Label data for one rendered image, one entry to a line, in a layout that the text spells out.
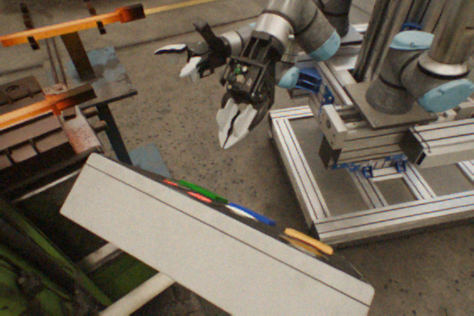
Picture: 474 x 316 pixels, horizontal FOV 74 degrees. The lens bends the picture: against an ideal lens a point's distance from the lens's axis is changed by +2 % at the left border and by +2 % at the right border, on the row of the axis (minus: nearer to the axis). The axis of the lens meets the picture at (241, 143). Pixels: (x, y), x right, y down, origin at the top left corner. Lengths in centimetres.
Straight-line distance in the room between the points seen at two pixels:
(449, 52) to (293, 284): 69
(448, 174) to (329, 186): 62
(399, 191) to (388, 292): 46
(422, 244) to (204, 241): 161
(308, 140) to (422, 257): 79
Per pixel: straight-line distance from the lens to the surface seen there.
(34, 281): 59
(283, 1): 63
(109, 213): 39
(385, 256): 175
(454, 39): 87
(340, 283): 32
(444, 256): 189
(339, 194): 160
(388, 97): 109
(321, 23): 69
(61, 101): 86
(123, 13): 126
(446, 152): 120
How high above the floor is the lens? 148
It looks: 47 degrees down
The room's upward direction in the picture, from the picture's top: straight up
